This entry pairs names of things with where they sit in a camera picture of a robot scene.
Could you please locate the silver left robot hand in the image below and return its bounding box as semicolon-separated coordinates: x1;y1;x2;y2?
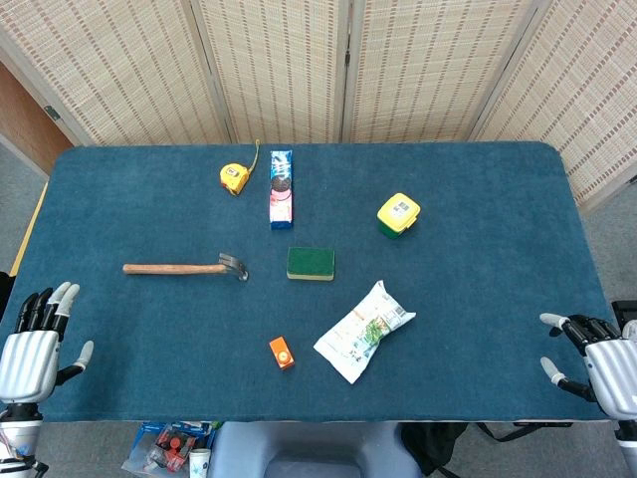
0;281;95;404

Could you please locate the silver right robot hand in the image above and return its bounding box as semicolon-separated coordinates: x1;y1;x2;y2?
539;312;637;422

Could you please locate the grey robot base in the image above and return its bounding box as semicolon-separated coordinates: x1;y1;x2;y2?
209;420;423;478

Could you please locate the green yellow sponge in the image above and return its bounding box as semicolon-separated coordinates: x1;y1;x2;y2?
286;246;336;283

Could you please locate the black bag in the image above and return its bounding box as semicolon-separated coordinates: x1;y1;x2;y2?
400;421;529;477

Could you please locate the white paper cup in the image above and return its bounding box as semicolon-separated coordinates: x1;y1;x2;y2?
189;447;212;478

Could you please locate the brown wooden door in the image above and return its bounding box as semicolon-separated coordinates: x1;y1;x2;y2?
0;61;75;176

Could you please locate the white snack bag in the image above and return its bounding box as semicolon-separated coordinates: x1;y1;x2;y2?
313;280;417;385

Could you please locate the green container yellow lid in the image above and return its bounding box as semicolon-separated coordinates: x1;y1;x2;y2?
376;192;422;241

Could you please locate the orange toy brick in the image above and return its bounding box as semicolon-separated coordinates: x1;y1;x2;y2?
269;336;296;372

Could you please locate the yellow tape measure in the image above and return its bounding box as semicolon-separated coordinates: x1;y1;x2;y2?
219;139;262;197

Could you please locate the blue table cloth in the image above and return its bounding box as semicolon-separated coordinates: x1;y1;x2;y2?
0;140;637;424

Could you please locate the blue cookie box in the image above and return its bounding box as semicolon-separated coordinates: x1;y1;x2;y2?
269;149;297;231

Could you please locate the woven folding screen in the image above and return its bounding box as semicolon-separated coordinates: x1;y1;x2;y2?
0;0;637;215

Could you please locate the wooden handle claw hammer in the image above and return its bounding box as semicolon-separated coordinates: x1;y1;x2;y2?
122;252;250;283

